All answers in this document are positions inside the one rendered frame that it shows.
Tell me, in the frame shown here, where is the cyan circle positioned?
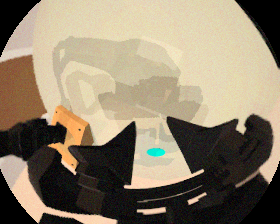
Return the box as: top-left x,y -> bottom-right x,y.
147,148 -> 165,157

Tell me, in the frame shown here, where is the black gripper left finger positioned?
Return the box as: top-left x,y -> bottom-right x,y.
67,121 -> 136,186

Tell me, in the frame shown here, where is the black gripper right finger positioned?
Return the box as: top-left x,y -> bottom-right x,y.
167,116 -> 238,175

